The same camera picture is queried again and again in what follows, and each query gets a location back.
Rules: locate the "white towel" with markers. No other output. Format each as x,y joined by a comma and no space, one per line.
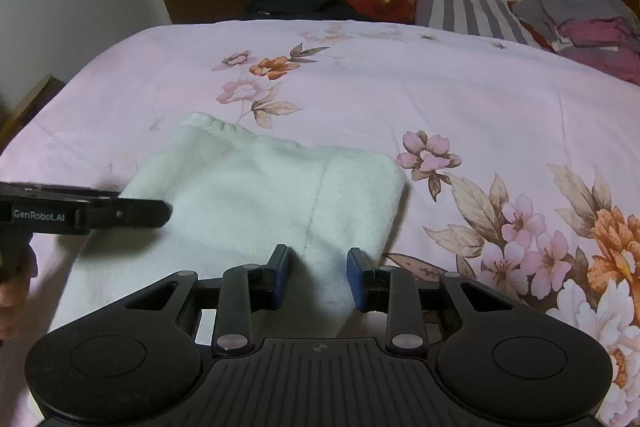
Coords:
260,202

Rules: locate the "person's left hand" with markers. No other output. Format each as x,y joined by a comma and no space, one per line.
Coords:
17,302

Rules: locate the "maroon folded cloth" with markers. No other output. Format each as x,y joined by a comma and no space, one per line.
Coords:
600,42

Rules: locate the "black cloth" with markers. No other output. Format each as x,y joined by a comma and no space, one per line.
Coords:
300,4

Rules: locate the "pink floral blanket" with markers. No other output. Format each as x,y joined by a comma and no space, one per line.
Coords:
380,77

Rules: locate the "striped grey white pillow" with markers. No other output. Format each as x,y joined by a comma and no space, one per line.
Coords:
475,12

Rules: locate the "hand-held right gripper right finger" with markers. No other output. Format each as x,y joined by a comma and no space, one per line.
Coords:
358,279

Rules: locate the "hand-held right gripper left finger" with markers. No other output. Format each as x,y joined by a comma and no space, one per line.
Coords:
278,279

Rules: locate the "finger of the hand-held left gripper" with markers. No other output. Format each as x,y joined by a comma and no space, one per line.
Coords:
135,212

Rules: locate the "pile of folded clothes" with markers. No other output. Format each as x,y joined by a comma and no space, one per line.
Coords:
575,4

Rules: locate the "wooden frame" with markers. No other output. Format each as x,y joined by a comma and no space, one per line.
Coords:
30,102

